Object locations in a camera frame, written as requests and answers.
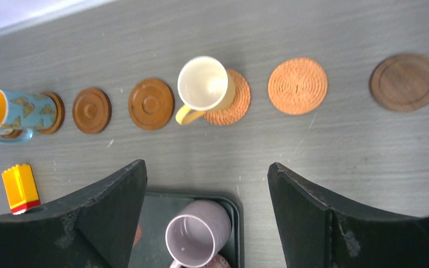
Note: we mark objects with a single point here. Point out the blue mug orange inside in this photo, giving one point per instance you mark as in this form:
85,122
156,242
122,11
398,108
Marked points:
5,102

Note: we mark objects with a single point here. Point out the black serving tray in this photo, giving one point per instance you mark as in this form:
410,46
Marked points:
160,207

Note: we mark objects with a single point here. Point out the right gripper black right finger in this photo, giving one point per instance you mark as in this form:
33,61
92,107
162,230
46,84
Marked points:
320,228

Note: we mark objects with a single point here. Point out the lilac mug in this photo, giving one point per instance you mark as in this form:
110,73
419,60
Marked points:
197,234

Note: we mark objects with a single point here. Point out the dark brown wooden coaster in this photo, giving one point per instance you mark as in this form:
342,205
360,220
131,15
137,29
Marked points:
401,82

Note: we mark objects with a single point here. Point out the woven rattan coaster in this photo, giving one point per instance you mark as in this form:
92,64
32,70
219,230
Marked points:
239,106
297,86

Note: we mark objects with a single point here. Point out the cream mug yellow handle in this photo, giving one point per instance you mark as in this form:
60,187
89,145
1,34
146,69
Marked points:
204,85

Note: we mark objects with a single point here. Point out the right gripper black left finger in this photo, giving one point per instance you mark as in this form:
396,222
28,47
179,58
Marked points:
94,226

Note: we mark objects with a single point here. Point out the white mug pink handle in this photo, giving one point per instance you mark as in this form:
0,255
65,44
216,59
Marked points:
137,235

